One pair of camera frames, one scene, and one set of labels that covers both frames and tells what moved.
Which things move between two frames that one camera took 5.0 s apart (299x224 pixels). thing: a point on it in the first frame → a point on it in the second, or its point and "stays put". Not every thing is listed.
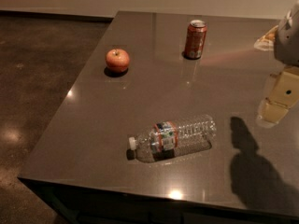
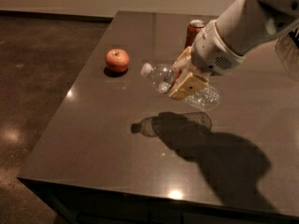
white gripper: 287,42 → 212,51
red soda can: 195,35 stays put
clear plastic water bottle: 166,140 → 205,98
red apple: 117,60 stays put
